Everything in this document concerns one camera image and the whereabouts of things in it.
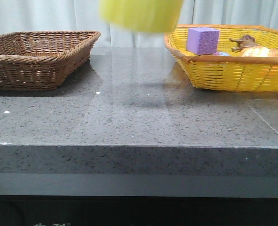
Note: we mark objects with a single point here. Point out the purple foam cube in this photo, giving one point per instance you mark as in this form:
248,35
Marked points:
202,40

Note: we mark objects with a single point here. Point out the white curtain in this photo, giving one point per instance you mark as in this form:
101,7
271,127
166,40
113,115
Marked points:
41,15

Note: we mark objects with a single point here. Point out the yellow packing tape roll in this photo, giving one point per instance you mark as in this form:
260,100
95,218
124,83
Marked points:
152,16

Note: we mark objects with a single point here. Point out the yellow woven basket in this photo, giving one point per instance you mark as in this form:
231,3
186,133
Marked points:
228,73

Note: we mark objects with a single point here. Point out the small colourful ball toy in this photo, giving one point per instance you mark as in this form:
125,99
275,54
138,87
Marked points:
221,54

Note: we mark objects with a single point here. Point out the brown wicker basket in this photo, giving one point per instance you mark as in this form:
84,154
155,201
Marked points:
42,60

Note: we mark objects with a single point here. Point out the brown toy animal figure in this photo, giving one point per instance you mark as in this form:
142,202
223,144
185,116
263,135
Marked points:
245,42

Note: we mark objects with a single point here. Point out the bread roll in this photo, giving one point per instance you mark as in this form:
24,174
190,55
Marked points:
259,51

